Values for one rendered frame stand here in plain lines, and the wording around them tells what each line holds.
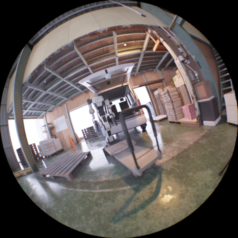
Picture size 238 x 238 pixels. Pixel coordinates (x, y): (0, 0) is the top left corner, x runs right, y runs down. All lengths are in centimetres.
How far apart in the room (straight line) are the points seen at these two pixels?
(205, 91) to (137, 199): 193
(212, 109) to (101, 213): 214
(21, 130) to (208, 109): 467
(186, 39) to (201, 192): 314
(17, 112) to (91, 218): 317
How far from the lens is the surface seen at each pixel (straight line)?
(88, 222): 90
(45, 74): 337
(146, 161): 90
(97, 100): 196
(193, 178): 92
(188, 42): 301
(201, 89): 193
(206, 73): 272
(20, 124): 321
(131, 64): 187
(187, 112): 235
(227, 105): 186
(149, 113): 82
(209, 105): 190
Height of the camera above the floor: 71
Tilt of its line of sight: 1 degrees down
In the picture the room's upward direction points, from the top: 19 degrees counter-clockwise
